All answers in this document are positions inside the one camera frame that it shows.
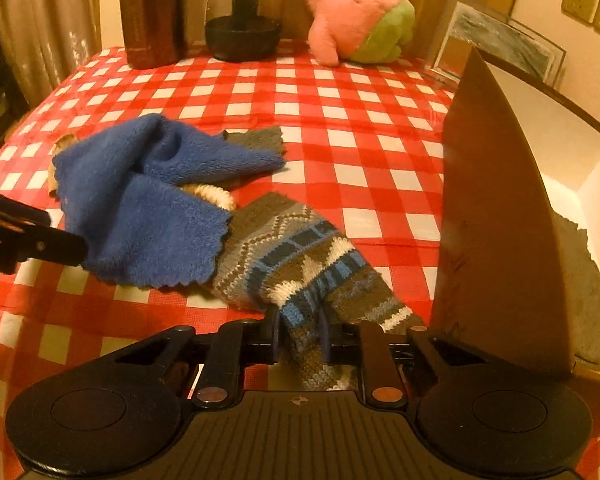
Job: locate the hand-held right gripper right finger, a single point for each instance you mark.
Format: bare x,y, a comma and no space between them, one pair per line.
326,337

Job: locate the glass jar dark base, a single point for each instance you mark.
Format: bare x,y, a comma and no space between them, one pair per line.
242,40

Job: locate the pink starfish plush toy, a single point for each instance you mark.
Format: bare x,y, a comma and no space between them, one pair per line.
355,10

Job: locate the brown box white inside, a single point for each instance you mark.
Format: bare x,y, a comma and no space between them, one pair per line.
490,210

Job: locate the dark grey knit cloth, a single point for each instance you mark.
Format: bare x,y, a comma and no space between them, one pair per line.
257,140

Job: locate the beige curtain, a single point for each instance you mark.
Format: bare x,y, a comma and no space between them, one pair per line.
45,25

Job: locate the beige sock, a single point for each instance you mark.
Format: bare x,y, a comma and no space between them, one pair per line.
64,144

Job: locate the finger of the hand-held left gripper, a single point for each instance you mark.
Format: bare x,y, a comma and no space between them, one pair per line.
55,250
10,212

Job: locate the silver picture frame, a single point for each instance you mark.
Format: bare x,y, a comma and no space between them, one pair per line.
505,35

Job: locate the brown metal canister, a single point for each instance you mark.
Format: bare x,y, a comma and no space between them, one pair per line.
152,15

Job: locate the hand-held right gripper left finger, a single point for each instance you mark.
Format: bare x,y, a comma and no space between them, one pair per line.
272,332

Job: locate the red white checked tablecloth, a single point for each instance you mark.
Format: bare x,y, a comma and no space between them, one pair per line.
355,125

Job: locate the blue fleece cloth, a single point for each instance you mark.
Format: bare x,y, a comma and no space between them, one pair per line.
145,220

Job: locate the patterned knit sock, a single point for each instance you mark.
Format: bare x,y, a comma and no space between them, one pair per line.
290,260

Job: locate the white wooden chair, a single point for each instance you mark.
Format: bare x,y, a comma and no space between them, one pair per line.
111,15

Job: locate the cream knit sock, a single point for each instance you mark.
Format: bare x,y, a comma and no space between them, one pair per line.
212,195

